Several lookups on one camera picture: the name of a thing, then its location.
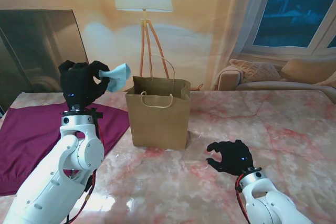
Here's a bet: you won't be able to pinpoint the white framed window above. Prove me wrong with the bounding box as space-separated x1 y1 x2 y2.
241 0 336 57

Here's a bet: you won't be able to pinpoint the red wrist cable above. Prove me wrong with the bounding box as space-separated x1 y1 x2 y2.
65 119 104 224
235 173 250 222

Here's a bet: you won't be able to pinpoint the red left wrist cable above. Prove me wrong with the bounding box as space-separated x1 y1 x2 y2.
65 119 104 224

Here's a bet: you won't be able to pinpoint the sheer white curtain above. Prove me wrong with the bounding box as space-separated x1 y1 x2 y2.
207 0 276 91

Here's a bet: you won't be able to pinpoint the knitted beige cushion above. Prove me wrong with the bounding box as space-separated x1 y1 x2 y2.
229 59 287 82

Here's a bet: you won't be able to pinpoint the beige sofa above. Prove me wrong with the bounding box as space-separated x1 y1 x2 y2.
215 58 336 96

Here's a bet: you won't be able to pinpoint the kraft paper bag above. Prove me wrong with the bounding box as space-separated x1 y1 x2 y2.
125 54 192 151

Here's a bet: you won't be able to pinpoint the red right wrist cable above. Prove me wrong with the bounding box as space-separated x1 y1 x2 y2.
235 173 250 222

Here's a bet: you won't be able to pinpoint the flat screen television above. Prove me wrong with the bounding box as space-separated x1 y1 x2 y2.
0 9 90 104

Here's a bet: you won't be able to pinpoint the plain tan cushion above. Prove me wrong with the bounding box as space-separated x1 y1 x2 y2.
279 58 336 82

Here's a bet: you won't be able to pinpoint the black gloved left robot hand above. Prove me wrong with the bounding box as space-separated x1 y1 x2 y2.
58 60 110 112

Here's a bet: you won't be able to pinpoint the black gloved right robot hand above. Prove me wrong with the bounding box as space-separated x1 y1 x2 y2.
206 140 255 176

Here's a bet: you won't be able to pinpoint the light blue sock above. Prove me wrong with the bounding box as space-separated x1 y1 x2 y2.
98 63 132 93

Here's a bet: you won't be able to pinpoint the purple shorts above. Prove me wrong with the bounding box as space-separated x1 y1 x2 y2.
0 102 131 197

